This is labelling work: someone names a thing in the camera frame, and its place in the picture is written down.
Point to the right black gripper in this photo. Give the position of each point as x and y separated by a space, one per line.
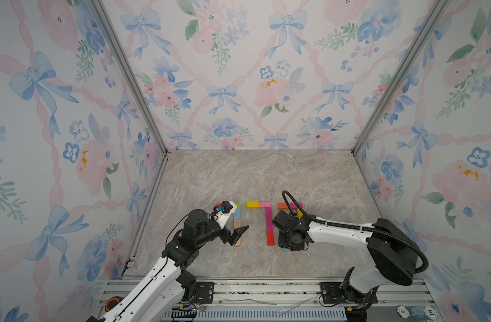
293 247

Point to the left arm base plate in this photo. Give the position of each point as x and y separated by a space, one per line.
199 293

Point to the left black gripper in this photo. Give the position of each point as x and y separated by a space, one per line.
232 238

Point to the magenta block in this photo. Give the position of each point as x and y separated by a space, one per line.
269 225
268 214
295 205

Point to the light blue block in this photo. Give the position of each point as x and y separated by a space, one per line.
237 215

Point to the white cable duct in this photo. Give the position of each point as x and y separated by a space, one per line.
257 314

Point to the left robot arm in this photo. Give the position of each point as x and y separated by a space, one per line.
168 282

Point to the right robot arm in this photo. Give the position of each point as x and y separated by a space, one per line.
393 256

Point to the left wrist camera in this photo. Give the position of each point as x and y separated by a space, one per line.
224 211

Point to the red block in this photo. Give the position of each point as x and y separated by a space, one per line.
270 238

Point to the orange black tape measure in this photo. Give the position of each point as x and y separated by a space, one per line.
112 303

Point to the white blue object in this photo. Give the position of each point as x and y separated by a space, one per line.
426 313

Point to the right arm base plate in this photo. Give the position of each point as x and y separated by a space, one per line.
333 292

